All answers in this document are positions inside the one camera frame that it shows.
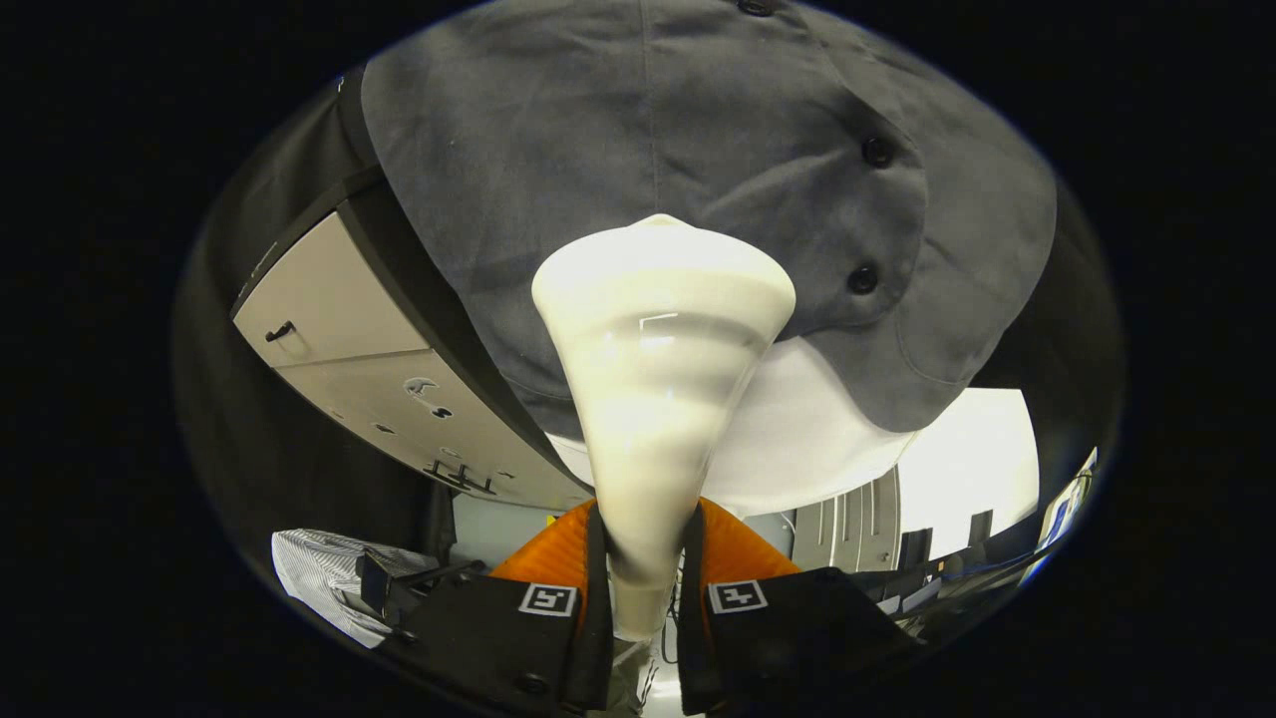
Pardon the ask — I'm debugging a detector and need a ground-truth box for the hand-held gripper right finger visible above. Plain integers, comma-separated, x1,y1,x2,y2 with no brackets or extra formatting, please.
678,496,923,714

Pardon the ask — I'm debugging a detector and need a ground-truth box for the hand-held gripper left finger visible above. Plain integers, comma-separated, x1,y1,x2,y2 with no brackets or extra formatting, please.
377,499,618,714

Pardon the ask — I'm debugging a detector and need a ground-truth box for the white garment steamer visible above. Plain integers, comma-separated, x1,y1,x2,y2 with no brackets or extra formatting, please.
531,214,797,641

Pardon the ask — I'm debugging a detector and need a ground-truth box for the grey button shirt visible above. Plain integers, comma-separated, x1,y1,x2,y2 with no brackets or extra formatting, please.
361,0,1058,442

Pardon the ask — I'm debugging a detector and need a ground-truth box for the grey panelled door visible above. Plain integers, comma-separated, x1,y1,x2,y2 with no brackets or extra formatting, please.
793,467,904,574

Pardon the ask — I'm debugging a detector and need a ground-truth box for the white mannequin torso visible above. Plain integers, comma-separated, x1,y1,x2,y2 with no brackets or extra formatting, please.
546,337,920,518

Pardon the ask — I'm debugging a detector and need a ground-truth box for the striped white cloth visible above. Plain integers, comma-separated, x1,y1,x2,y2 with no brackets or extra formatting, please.
271,529,442,649

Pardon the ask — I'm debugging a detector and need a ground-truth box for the cluttered white desk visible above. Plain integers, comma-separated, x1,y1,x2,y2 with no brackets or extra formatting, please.
1035,447,1100,554

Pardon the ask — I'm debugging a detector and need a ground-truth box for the grey drawer cabinet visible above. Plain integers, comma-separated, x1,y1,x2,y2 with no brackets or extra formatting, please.
231,165,596,512

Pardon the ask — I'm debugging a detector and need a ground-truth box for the black metal frame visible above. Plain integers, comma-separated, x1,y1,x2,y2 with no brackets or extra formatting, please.
357,548,491,624

